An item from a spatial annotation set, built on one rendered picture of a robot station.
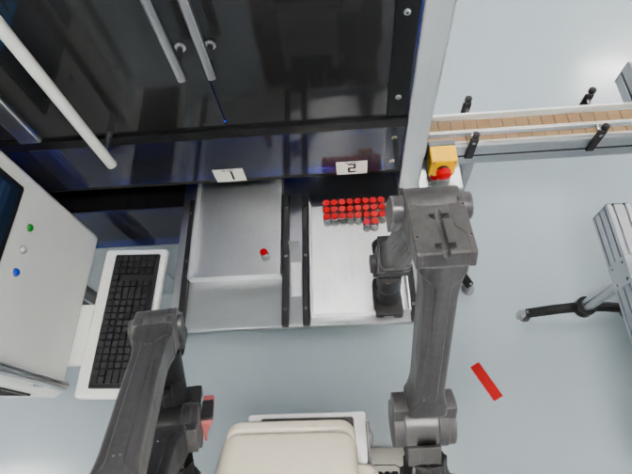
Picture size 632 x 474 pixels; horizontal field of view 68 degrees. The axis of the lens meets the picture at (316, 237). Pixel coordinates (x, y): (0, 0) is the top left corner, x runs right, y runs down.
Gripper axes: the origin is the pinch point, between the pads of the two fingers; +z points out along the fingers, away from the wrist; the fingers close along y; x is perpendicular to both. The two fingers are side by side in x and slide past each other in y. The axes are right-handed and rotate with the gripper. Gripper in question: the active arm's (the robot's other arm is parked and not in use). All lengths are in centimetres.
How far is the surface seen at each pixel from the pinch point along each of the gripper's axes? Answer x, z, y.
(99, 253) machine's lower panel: 101, 28, 45
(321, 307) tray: 16.9, 2.5, 4.0
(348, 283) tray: 9.2, 1.4, 10.2
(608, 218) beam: -86, 31, 48
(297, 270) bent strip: 23.2, 0.6, 14.8
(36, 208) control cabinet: 88, -24, 23
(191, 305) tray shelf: 53, 2, 7
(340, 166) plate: 9.4, -17.9, 35.6
